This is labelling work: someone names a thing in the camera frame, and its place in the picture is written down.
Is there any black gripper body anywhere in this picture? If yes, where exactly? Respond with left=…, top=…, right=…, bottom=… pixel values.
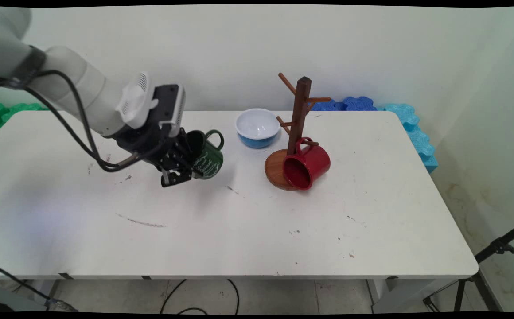
left=113, top=122, right=181, bottom=172

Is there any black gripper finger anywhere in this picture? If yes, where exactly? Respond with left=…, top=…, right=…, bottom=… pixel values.
left=158, top=148, right=194, bottom=188
left=176, top=133, right=198, bottom=169

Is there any green enamel mug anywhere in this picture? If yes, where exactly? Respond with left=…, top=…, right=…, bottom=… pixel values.
left=185, top=129, right=225, bottom=180

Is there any blue and white bowl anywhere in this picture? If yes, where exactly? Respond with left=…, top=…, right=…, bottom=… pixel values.
left=235, top=108, right=281, bottom=149

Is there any wooden mug tree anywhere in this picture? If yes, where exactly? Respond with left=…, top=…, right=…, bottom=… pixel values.
left=265, top=72, right=331, bottom=191

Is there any red enamel mug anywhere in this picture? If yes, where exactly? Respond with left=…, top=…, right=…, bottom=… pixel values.
left=282, top=137, right=331, bottom=191

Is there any grey table leg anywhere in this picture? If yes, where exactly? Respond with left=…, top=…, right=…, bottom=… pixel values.
left=40, top=279, right=61, bottom=306

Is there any dark blue foam mat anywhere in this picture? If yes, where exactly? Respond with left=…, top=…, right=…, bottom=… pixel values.
left=312, top=96, right=378, bottom=111

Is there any cyan foam mat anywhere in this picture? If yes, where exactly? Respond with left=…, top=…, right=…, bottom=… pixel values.
left=377, top=103, right=439, bottom=174

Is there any white table leg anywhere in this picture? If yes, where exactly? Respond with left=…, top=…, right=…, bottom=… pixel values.
left=367, top=277, right=459, bottom=314

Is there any black tripod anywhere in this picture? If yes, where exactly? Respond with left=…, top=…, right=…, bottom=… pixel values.
left=423, top=219, right=514, bottom=313

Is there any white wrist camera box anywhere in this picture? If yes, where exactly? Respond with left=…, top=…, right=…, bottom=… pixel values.
left=115, top=72, right=187, bottom=138

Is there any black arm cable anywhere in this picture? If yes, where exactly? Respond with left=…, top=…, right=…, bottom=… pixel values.
left=0, top=70, right=169, bottom=173

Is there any black looped floor cable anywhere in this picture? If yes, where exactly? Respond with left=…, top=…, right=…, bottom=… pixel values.
left=160, top=279, right=240, bottom=315

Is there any black straight floor cable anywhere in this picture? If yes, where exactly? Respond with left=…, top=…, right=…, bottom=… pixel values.
left=0, top=261, right=56, bottom=307

